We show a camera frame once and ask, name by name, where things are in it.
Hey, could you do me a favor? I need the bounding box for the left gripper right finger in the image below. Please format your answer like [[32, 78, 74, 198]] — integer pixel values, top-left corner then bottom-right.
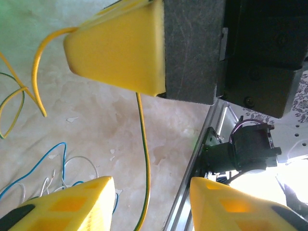
[[190, 177, 308, 231]]

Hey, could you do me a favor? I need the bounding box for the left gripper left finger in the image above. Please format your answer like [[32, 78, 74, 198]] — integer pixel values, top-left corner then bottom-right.
[[0, 176, 116, 231]]

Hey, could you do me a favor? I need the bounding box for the pile of rubber bands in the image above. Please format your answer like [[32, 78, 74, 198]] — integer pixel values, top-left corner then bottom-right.
[[14, 169, 57, 202]]

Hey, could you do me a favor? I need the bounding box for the thin white cable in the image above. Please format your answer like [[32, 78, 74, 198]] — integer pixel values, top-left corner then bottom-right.
[[63, 155, 100, 190]]

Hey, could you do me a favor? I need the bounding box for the thin blue cable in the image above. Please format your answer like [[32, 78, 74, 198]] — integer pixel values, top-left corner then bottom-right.
[[0, 141, 120, 216]]

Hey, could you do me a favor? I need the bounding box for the yellow-green cable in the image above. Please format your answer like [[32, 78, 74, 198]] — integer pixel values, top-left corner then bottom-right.
[[32, 26, 152, 231], [0, 51, 43, 140]]

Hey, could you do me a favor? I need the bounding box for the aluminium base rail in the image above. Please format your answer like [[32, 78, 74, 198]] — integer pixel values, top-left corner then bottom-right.
[[162, 100, 229, 231]]

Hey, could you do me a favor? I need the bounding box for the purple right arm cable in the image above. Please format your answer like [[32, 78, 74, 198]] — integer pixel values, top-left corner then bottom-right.
[[230, 119, 265, 145]]

